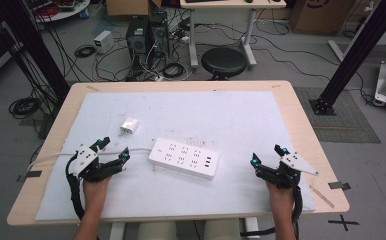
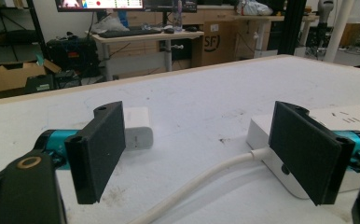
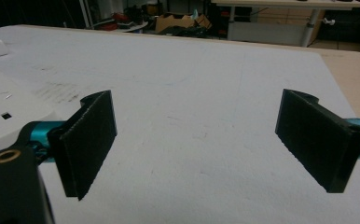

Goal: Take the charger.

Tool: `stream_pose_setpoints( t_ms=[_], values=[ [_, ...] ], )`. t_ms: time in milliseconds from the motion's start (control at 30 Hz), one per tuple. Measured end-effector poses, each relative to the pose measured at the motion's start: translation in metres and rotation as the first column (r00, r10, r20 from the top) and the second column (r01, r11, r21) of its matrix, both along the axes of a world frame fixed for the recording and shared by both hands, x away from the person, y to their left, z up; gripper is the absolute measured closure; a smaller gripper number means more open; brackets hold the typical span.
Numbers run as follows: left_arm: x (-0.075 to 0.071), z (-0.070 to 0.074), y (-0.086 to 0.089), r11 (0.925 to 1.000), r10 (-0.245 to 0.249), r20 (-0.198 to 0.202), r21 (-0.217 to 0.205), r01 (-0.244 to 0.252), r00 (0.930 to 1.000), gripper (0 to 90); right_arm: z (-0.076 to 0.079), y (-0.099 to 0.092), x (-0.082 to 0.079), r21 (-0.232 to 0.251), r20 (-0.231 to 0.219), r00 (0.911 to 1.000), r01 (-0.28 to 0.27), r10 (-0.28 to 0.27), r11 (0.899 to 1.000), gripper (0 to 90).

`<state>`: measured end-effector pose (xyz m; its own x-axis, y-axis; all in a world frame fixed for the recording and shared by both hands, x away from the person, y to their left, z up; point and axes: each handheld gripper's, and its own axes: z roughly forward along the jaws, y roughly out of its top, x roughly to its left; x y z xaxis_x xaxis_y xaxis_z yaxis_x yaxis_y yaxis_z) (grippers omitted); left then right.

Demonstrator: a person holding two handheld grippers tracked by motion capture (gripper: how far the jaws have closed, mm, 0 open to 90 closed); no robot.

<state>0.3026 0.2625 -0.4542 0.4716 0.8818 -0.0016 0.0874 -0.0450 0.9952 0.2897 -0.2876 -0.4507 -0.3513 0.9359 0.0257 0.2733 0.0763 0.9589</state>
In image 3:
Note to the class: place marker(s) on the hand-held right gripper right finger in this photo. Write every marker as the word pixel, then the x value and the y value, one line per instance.
pixel 318 140

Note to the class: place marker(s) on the white background desk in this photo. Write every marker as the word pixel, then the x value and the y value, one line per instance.
pixel 280 18

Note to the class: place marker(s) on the cardboard box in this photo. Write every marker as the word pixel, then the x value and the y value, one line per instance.
pixel 173 22

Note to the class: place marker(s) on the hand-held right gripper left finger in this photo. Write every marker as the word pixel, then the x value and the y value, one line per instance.
pixel 88 140

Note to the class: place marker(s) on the white power strip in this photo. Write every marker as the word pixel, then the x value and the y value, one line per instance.
pixel 10 105

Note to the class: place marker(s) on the round white side table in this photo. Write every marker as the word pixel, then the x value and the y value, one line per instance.
pixel 133 27

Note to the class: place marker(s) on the red object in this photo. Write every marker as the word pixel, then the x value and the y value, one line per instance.
pixel 119 17

